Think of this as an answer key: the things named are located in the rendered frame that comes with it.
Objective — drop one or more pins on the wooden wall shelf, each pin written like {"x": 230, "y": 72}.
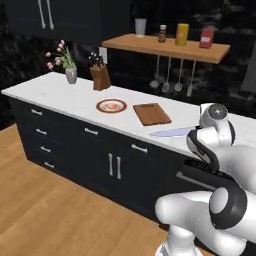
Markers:
{"x": 166, "y": 48}

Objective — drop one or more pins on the hanging steel spoon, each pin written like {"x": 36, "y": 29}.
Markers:
{"x": 178, "y": 86}

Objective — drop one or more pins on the dark drawer front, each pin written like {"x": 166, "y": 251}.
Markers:
{"x": 55, "y": 135}
{"x": 53, "y": 115}
{"x": 58, "y": 151}
{"x": 61, "y": 166}
{"x": 76, "y": 128}
{"x": 156, "y": 155}

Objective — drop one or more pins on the brown bottle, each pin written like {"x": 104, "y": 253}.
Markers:
{"x": 162, "y": 34}

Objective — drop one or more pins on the orange piece of meat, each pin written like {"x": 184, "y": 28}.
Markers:
{"x": 111, "y": 106}

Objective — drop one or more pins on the dark cupboard door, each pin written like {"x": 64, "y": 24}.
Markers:
{"x": 90, "y": 166}
{"x": 143, "y": 183}

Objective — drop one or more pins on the white wall outlet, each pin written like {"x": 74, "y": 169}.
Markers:
{"x": 103, "y": 55}

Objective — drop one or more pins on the red box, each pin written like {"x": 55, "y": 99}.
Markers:
{"x": 206, "y": 38}

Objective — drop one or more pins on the hanging steel spatula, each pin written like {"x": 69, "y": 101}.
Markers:
{"x": 165, "y": 87}

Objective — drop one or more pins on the pale steel knife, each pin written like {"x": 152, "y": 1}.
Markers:
{"x": 173, "y": 132}

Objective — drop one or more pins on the grey vase with pink flowers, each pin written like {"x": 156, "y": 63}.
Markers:
{"x": 71, "y": 75}

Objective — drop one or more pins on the hanging steel ladle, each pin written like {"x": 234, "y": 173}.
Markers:
{"x": 154, "y": 83}

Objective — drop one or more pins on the brown rimmed round plate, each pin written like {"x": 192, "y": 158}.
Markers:
{"x": 100, "y": 106}

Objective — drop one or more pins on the yellow can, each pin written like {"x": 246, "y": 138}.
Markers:
{"x": 182, "y": 34}

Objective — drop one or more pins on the hanging steel utensil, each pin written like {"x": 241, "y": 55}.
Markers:
{"x": 190, "y": 89}

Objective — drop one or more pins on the wooden knife block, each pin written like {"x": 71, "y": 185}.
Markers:
{"x": 101, "y": 78}

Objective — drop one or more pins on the dark wall cupboard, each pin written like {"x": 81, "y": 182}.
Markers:
{"x": 83, "y": 20}

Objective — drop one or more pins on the wooden cutting board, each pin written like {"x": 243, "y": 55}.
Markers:
{"x": 151, "y": 114}

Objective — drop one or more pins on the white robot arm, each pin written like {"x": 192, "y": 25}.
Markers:
{"x": 206, "y": 223}

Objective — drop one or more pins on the white cup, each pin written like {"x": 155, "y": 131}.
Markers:
{"x": 140, "y": 27}

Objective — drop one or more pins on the open dark drawer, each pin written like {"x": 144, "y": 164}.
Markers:
{"x": 200, "y": 168}

